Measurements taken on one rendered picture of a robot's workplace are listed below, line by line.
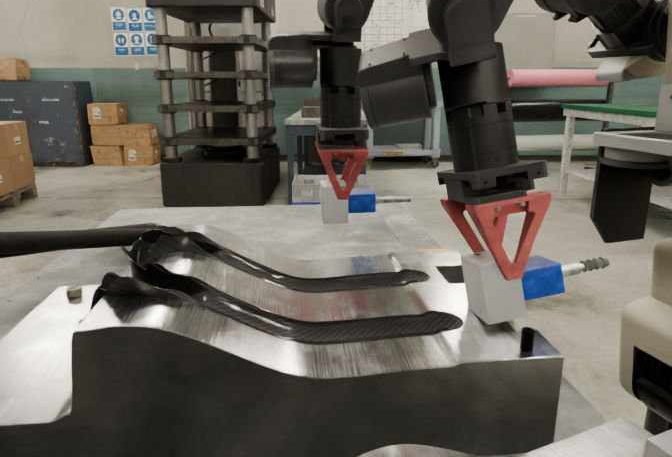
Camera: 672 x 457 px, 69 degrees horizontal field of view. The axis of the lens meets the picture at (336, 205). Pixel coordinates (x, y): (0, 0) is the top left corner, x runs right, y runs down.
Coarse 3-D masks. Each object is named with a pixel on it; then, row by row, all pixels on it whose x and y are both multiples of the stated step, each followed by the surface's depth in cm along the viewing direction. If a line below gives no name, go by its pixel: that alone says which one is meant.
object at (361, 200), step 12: (324, 180) 73; (324, 192) 68; (360, 192) 70; (372, 192) 70; (324, 204) 69; (336, 204) 69; (348, 204) 70; (360, 204) 70; (372, 204) 70; (324, 216) 69; (336, 216) 69
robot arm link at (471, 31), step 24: (456, 0) 35; (480, 0) 35; (456, 24) 36; (480, 24) 36; (384, 48) 44; (408, 48) 42; (432, 48) 41; (456, 48) 37; (480, 48) 38; (360, 72) 43; (384, 72) 42; (408, 72) 42; (384, 96) 43; (408, 96) 43; (384, 120) 45; (408, 120) 45
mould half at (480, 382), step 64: (192, 256) 50; (256, 256) 57; (384, 256) 63; (448, 256) 62; (64, 320) 52; (128, 320) 36; (192, 320) 38; (320, 320) 47; (0, 384) 41; (64, 384) 41; (128, 384) 36; (192, 384) 37; (256, 384) 37; (320, 384) 38; (384, 384) 38; (448, 384) 39; (512, 384) 39; (0, 448) 36; (64, 448) 37; (128, 448) 37; (192, 448) 38; (256, 448) 39; (320, 448) 39; (448, 448) 40; (512, 448) 41
